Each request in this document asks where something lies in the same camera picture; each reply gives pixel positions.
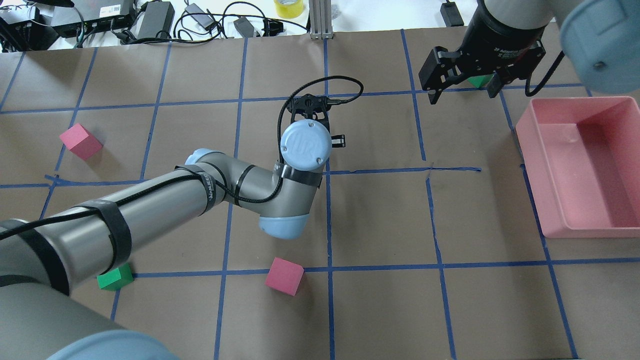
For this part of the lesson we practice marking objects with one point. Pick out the green cube near bin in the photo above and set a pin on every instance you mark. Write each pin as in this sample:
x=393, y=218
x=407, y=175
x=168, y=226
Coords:
x=479, y=81

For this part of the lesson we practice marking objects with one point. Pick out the pink cube centre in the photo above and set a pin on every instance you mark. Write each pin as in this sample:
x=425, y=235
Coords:
x=284, y=276

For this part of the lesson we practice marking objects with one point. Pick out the pink cube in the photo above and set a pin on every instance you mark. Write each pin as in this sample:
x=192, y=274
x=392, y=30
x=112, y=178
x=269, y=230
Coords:
x=284, y=276
x=80, y=142

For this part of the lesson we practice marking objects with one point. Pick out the yellow tape roll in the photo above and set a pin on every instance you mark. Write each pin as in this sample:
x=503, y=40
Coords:
x=289, y=9

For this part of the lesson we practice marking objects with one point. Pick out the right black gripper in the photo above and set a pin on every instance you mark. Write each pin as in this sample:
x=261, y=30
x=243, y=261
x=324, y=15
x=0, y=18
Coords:
x=505, y=36

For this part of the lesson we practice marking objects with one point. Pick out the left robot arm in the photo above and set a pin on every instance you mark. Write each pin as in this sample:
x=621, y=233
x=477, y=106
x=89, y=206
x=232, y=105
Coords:
x=42, y=261

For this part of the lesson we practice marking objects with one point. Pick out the pink cube far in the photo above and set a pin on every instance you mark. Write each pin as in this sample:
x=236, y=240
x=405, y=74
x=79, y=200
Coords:
x=80, y=142

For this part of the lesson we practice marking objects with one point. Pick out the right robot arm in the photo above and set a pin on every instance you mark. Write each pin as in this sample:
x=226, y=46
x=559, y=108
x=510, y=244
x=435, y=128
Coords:
x=601, y=38

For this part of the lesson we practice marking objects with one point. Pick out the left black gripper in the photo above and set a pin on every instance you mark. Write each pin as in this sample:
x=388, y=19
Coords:
x=339, y=141

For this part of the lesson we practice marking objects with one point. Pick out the aluminium frame post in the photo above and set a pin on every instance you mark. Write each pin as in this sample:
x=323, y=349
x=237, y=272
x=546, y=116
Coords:
x=320, y=16

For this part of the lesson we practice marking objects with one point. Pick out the green cube far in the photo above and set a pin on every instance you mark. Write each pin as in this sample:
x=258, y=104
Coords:
x=115, y=279

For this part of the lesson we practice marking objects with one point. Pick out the pink plastic bin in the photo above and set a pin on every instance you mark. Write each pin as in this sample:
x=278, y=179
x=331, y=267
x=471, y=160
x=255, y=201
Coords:
x=582, y=159

